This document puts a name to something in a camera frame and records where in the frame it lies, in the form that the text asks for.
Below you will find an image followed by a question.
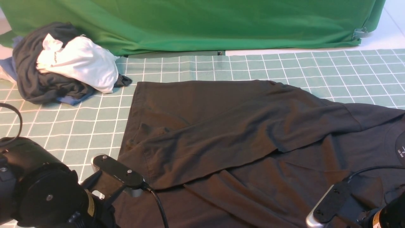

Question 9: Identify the metal binder clip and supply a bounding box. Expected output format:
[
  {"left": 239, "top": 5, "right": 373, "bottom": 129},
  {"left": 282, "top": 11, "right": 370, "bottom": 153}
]
[{"left": 352, "top": 27, "right": 369, "bottom": 40}]

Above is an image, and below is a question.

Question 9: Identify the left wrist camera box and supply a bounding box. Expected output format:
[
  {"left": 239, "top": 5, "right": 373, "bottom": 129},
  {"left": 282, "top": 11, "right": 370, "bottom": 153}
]
[{"left": 91, "top": 154, "right": 145, "bottom": 199}]

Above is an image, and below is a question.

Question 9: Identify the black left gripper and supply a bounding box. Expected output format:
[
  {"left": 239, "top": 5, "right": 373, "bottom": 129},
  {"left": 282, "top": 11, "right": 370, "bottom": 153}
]
[{"left": 63, "top": 173, "right": 119, "bottom": 228}]

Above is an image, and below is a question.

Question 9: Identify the white crumpled shirt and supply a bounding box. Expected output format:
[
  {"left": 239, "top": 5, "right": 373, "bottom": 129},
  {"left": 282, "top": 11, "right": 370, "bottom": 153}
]
[{"left": 36, "top": 34, "right": 119, "bottom": 94}]

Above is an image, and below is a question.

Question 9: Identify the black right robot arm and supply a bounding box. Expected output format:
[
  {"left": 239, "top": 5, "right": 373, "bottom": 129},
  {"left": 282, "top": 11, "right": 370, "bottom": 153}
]
[{"left": 362, "top": 193, "right": 405, "bottom": 228}]

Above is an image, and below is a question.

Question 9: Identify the green checkered table mat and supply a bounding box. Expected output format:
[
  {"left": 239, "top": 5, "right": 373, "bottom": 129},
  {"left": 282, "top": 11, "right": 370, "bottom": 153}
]
[{"left": 0, "top": 48, "right": 405, "bottom": 228}]

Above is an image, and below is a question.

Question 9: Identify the green backdrop cloth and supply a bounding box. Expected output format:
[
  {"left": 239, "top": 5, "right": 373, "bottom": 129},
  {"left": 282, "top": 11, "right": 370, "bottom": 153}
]
[{"left": 1, "top": 0, "right": 385, "bottom": 56}]

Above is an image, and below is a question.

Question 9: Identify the white garment at edge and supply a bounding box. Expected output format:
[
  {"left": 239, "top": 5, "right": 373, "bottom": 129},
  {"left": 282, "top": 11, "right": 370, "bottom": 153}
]
[{"left": 0, "top": 45, "right": 16, "bottom": 84}]

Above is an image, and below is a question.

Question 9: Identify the black left camera cable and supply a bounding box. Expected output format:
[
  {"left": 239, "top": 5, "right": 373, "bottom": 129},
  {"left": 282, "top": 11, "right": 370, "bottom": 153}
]
[{"left": 0, "top": 103, "right": 170, "bottom": 228}]

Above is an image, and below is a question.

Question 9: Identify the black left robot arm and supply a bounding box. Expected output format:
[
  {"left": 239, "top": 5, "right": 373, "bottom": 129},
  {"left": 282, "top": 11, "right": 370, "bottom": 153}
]
[{"left": 1, "top": 137, "right": 119, "bottom": 228}]

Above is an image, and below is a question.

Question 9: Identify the blue crumpled garment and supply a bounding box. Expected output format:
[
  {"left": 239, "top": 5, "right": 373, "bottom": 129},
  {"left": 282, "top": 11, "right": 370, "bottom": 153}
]
[{"left": 1, "top": 57, "right": 95, "bottom": 106}]

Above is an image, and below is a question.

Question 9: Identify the black right camera cable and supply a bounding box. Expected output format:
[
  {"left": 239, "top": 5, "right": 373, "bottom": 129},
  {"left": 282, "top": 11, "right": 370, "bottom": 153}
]
[{"left": 346, "top": 165, "right": 405, "bottom": 182}]

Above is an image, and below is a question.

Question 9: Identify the dark gray long-sleeved shirt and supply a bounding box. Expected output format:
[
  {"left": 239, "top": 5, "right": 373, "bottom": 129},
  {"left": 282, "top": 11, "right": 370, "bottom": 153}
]
[{"left": 118, "top": 80, "right": 404, "bottom": 228}]

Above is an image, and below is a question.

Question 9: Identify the dark crumpled shirt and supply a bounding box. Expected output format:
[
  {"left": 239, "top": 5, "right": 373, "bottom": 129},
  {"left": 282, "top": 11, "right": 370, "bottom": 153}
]
[{"left": 13, "top": 22, "right": 132, "bottom": 102}]

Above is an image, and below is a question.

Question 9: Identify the black camera cable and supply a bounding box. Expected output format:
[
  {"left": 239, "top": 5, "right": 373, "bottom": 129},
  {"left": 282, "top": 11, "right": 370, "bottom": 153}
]
[
  {"left": 346, "top": 165, "right": 405, "bottom": 182},
  {"left": 0, "top": 103, "right": 170, "bottom": 228}
]

